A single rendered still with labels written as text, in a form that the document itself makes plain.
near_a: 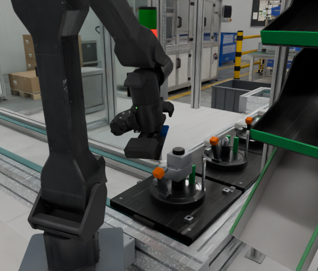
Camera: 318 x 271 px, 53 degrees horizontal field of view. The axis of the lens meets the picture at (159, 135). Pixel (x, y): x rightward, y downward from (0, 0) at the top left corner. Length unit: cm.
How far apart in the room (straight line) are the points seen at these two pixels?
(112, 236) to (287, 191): 34
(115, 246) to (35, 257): 12
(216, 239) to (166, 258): 11
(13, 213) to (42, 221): 59
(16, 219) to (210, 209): 54
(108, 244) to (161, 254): 17
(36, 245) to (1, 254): 35
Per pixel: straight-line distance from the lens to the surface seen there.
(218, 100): 280
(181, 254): 66
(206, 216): 74
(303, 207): 64
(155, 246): 67
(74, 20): 38
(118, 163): 106
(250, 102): 193
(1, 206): 108
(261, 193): 66
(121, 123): 64
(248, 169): 97
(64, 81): 38
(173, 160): 75
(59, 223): 43
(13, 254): 88
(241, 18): 1211
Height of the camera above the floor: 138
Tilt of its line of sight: 20 degrees down
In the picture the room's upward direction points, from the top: straight up
